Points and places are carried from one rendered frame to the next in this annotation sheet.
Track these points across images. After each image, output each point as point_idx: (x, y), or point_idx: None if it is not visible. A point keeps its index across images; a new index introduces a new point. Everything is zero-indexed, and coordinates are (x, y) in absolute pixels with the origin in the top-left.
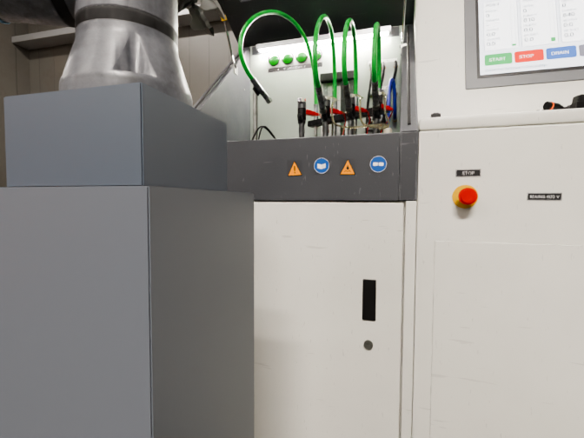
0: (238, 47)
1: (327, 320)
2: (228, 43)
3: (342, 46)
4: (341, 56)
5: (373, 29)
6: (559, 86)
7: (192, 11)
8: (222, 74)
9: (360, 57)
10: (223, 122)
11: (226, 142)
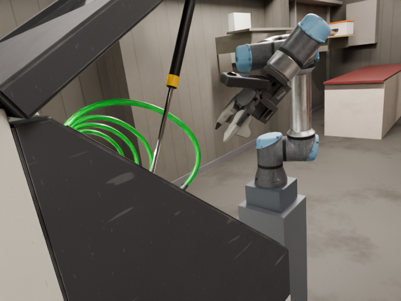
0: (200, 153)
1: None
2: (163, 132)
3: (136, 152)
4: (138, 160)
5: (111, 139)
6: None
7: (246, 118)
8: (190, 193)
9: None
10: (246, 184)
11: (245, 190)
